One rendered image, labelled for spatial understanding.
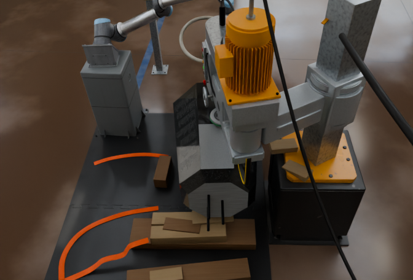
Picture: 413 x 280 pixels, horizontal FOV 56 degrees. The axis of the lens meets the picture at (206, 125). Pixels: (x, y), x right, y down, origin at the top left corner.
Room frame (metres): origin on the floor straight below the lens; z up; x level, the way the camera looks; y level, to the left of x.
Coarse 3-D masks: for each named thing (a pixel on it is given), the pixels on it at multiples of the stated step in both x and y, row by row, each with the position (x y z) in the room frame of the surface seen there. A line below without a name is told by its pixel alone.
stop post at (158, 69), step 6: (150, 0) 4.11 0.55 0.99; (150, 6) 4.11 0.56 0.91; (150, 24) 4.11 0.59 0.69; (156, 24) 4.13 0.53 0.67; (150, 30) 4.11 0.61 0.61; (156, 30) 4.11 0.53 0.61; (156, 36) 4.11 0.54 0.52; (156, 42) 4.11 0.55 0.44; (156, 48) 4.11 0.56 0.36; (156, 54) 4.11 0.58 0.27; (156, 60) 4.11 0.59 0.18; (156, 66) 4.11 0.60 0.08; (162, 66) 4.14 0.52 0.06; (156, 72) 4.08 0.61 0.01; (162, 72) 4.07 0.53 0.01
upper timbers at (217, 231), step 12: (156, 216) 1.81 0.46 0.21; (168, 216) 1.81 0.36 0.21; (180, 216) 1.80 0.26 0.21; (156, 228) 1.70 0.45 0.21; (204, 228) 1.67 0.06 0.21; (216, 228) 1.67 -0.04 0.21; (156, 240) 1.61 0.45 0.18; (168, 240) 1.61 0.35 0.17; (180, 240) 1.60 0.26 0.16; (192, 240) 1.60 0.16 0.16; (204, 240) 1.60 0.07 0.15; (216, 240) 1.60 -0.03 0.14
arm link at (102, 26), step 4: (96, 20) 3.31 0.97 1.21; (100, 20) 3.30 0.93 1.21; (104, 20) 3.31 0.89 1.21; (108, 20) 3.33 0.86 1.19; (96, 24) 3.28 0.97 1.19; (100, 24) 3.27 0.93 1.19; (104, 24) 3.28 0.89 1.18; (108, 24) 3.31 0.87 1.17; (96, 28) 3.25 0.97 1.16; (100, 28) 3.24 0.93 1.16; (104, 28) 3.25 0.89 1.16; (108, 28) 3.28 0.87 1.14; (112, 28) 3.32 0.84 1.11; (96, 32) 3.23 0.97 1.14; (100, 32) 3.22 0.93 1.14; (104, 32) 3.23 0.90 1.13; (108, 32) 3.25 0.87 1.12; (112, 32) 3.30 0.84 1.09; (112, 36) 3.30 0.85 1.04
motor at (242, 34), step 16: (240, 16) 1.66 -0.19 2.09; (256, 16) 1.65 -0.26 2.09; (272, 16) 1.64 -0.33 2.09; (240, 32) 1.54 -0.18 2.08; (256, 32) 1.53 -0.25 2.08; (224, 48) 1.61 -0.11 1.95; (240, 48) 1.56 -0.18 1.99; (256, 48) 1.54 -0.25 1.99; (272, 48) 1.58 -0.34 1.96; (224, 64) 1.53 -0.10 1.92; (240, 64) 1.53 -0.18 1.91; (256, 64) 1.54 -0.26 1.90; (224, 80) 1.67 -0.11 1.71; (240, 80) 1.54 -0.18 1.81; (256, 80) 1.54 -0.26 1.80; (272, 80) 1.65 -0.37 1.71; (240, 96) 1.53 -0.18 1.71; (256, 96) 1.52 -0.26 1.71; (272, 96) 1.52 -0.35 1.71
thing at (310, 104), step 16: (304, 96) 1.78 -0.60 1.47; (320, 96) 1.78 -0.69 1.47; (352, 96) 1.76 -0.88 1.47; (288, 112) 1.66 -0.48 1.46; (304, 112) 1.71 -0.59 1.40; (320, 112) 1.75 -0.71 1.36; (336, 112) 1.75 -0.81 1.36; (352, 112) 1.78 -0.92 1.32; (272, 128) 1.61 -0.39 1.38; (288, 128) 1.66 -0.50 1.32
